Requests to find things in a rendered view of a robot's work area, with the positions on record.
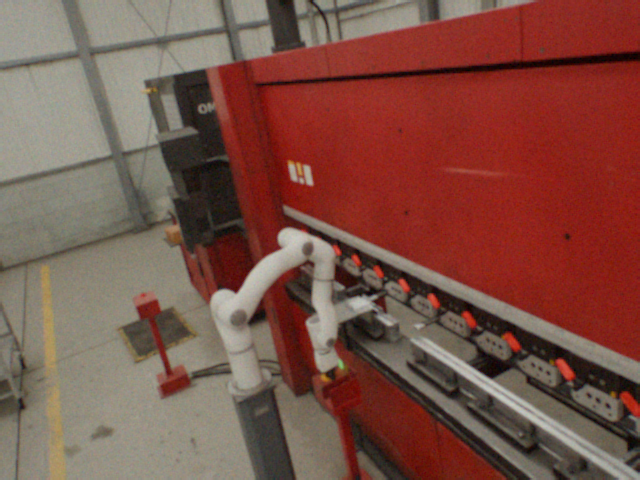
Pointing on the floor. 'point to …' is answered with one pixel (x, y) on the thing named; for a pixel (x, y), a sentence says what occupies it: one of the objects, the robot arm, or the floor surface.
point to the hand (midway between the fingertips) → (332, 375)
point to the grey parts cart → (10, 360)
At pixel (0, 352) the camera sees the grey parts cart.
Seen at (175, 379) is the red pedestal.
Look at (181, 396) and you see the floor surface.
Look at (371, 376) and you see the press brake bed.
